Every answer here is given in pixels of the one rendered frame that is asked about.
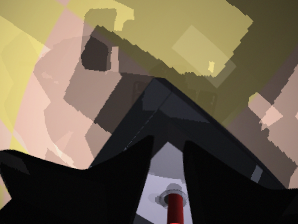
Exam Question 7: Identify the light grey square plate with hole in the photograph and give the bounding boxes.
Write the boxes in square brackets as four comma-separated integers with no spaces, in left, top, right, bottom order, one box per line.
[137,123,196,224]

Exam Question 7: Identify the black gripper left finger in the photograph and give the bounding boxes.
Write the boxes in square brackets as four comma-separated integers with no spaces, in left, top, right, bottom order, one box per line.
[0,136,153,224]

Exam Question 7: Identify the dark red peg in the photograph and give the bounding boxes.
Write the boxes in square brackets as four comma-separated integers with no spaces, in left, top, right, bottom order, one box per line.
[166,193,184,224]

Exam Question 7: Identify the dark grey open box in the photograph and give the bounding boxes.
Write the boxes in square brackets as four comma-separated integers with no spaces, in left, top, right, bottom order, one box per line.
[88,77,286,190]

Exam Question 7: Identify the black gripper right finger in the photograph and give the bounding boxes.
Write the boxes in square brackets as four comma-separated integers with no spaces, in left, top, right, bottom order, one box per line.
[182,140,298,224]

